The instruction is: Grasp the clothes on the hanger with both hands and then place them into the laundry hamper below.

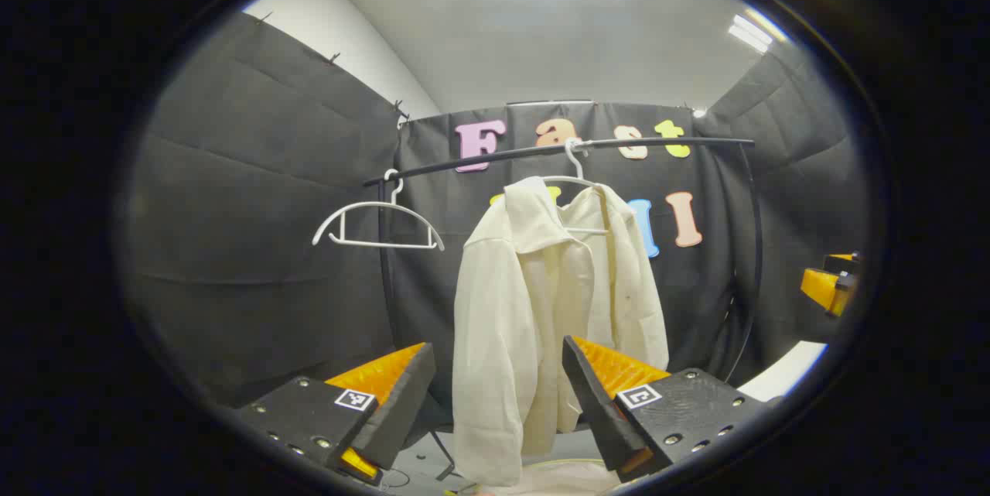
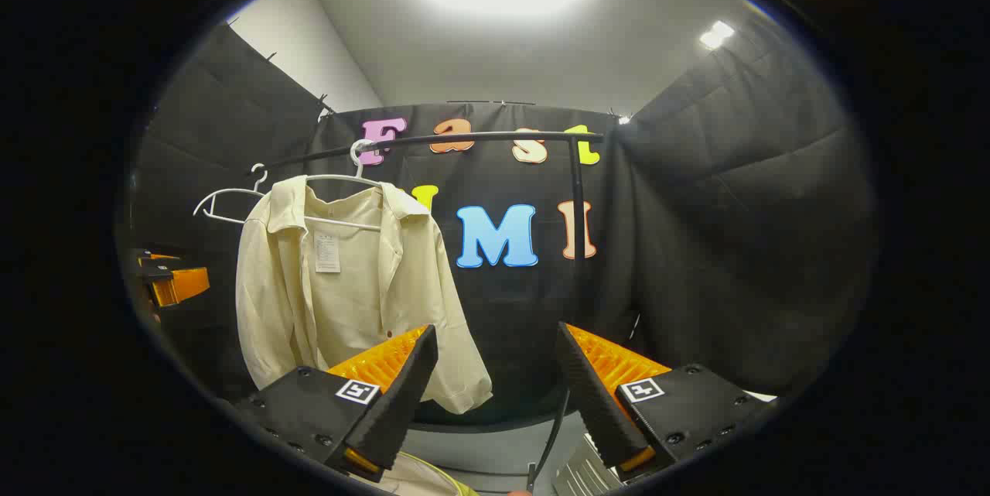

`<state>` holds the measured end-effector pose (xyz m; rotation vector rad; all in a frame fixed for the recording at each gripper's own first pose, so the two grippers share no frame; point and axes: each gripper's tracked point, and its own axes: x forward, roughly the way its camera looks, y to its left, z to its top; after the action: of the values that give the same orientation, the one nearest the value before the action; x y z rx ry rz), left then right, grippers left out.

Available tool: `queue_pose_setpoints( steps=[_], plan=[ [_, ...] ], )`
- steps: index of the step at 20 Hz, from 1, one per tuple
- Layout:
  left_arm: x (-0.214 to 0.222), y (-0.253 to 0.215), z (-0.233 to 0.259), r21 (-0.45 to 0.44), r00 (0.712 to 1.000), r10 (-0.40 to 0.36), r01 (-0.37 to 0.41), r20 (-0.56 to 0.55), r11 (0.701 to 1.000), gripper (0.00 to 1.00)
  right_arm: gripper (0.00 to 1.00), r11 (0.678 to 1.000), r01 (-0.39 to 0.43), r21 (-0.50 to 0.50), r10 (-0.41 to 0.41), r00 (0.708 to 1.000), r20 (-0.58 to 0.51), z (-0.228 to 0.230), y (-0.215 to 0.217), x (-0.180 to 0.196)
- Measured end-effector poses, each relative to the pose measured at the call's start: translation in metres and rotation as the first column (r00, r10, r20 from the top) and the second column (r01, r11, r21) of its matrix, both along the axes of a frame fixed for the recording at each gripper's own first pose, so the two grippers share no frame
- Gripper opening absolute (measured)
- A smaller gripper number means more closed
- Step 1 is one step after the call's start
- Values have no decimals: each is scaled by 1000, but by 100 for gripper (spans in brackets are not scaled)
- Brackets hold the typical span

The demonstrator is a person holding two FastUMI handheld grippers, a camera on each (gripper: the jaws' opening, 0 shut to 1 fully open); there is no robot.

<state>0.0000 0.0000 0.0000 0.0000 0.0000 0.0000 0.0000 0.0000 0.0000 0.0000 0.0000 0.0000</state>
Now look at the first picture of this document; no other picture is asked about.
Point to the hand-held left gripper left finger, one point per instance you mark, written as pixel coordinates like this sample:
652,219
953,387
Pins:
402,403

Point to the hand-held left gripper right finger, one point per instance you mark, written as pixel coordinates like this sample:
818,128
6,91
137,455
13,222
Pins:
592,403

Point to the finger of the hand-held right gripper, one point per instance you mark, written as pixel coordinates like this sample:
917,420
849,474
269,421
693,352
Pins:
841,262
824,289

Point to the round laundry hamper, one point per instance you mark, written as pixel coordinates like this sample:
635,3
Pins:
572,482

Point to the cream white shirt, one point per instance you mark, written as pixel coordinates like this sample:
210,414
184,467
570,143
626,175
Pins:
526,326

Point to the white plastic hanger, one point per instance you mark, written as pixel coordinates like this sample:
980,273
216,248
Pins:
377,205
576,163

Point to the black clothes rack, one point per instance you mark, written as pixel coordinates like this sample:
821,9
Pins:
479,158

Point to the white board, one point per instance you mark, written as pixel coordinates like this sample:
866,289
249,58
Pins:
785,376

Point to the black backdrop cloth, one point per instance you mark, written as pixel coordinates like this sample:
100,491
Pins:
255,233

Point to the small ceiling light panel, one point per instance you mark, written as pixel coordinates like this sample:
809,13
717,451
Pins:
750,33

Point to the ceiling light strip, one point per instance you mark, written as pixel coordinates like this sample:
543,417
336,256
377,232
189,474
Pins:
549,102

